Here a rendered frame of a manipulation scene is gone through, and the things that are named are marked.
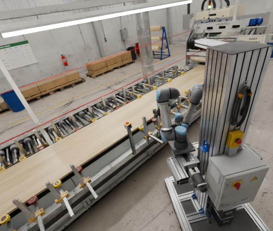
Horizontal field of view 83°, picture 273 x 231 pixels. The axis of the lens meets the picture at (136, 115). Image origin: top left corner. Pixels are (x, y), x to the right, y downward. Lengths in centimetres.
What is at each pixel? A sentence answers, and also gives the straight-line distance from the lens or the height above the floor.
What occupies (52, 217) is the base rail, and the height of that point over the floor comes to 70.
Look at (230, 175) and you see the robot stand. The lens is 136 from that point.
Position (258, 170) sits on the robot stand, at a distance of 146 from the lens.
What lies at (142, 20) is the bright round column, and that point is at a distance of 591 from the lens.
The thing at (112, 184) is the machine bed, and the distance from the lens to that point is 265.
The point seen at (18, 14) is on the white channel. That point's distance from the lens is 164.
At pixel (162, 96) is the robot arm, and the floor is 160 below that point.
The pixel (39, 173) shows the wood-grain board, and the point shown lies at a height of 90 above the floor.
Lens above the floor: 229
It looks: 33 degrees down
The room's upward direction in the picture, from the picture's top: 11 degrees counter-clockwise
